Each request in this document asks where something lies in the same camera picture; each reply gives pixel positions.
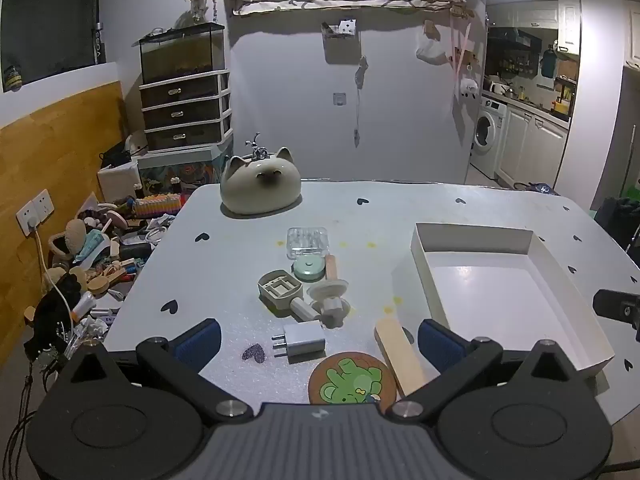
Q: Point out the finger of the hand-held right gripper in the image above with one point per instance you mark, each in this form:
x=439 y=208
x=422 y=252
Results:
x=612 y=304

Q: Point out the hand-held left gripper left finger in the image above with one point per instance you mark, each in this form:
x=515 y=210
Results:
x=200 y=344

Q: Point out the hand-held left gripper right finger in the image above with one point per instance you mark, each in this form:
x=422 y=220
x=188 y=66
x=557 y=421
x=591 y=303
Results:
x=440 y=346

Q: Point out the pale wooden plank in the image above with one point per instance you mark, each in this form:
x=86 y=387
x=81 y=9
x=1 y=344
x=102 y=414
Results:
x=400 y=355

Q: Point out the white cardboard box tray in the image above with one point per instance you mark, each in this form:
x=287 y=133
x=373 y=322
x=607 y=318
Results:
x=480 y=285

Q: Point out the cork coaster with green bear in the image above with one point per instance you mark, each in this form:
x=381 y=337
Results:
x=350 y=377

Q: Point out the white USB charger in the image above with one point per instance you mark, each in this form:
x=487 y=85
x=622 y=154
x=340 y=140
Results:
x=302 y=342

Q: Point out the white suction cup knob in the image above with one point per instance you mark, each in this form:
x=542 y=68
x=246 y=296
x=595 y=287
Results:
x=327 y=292

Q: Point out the green round tape measure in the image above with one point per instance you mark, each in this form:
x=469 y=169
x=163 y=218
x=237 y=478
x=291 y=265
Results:
x=307 y=268

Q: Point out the small orange wooden block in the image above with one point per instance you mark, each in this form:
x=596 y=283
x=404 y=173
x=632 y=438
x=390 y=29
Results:
x=330 y=266

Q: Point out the clear plastic case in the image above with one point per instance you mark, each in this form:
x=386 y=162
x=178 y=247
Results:
x=306 y=241

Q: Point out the black chair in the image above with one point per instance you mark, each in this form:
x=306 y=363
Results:
x=617 y=222

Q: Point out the pile of assorted clutter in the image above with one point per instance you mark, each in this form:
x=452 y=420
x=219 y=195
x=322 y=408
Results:
x=95 y=260

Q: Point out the rainbow bubble toy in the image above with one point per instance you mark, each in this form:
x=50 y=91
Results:
x=157 y=205

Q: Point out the cream cat-shaped ceramic container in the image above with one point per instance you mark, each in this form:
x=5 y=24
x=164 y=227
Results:
x=260 y=185

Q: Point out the white kitchen base cabinets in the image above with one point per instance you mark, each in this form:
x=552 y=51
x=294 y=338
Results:
x=530 y=145

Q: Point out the white storage box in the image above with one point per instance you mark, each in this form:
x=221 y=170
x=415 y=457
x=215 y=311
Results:
x=117 y=182

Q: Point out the small metal figurine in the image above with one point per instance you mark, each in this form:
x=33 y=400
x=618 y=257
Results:
x=255 y=149

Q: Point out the black bag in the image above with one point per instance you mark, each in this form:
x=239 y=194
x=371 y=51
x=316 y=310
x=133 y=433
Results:
x=116 y=155

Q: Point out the white washing machine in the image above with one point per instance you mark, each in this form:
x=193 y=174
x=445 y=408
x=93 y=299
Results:
x=487 y=130

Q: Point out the white plastic drawer unit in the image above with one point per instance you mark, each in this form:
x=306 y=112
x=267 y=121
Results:
x=185 y=111

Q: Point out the small white plush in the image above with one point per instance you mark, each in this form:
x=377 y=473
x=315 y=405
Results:
x=468 y=88

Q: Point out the glass fish tank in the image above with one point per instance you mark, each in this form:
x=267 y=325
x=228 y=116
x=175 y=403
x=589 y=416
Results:
x=181 y=55

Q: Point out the white plastic bag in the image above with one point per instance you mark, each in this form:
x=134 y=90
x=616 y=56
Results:
x=431 y=51

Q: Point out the small jar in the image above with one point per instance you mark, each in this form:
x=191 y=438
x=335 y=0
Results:
x=11 y=78

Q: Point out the vase with dried flowers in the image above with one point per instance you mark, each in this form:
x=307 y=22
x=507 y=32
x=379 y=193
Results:
x=199 y=6

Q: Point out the white wall outlet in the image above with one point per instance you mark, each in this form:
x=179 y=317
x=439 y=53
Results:
x=42 y=205

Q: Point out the white wall switch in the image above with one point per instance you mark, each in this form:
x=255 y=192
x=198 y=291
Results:
x=340 y=98

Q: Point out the white kitchen wall cabinets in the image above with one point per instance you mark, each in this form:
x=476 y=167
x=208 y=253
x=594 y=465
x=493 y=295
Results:
x=530 y=12

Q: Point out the clear wall holder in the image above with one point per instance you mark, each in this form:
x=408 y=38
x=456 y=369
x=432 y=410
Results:
x=340 y=35

